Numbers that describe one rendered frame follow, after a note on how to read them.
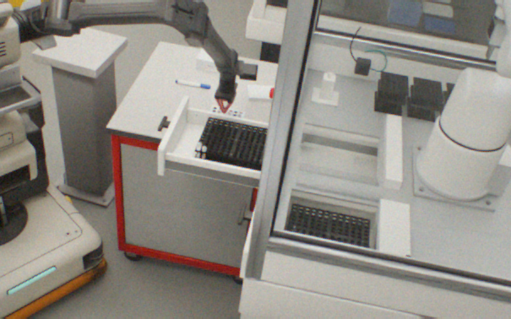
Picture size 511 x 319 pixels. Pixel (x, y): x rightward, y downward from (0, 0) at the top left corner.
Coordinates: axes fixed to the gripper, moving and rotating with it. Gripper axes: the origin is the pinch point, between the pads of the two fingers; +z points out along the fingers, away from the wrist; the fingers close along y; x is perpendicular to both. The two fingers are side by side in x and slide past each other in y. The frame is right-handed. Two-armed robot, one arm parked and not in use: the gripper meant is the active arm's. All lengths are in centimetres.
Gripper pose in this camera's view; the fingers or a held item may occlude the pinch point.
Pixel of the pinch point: (224, 110)
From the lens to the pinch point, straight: 211.6
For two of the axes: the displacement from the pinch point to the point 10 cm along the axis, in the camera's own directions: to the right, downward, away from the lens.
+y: 1.8, -6.3, 7.5
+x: -9.8, -2.0, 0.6
